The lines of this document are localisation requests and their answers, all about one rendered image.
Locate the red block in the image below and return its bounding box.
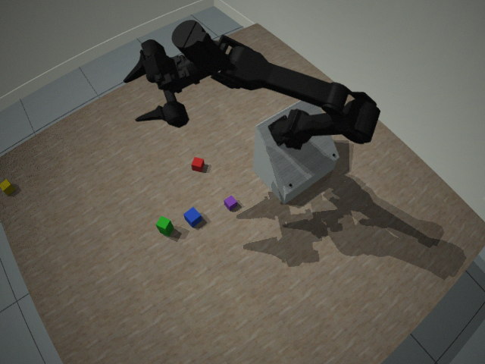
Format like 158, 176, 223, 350
192, 157, 204, 172

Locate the green block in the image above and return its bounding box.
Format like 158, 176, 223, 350
159, 224, 174, 237
156, 216, 172, 233

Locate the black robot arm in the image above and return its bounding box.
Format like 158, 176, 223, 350
142, 20, 380, 150

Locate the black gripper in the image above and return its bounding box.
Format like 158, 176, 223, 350
123, 39, 202, 128

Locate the purple cube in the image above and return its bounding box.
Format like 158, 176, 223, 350
224, 195, 237, 211

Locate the blue block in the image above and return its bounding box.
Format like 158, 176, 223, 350
184, 207, 202, 227

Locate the yellow cube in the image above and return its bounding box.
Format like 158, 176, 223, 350
0, 179, 14, 196

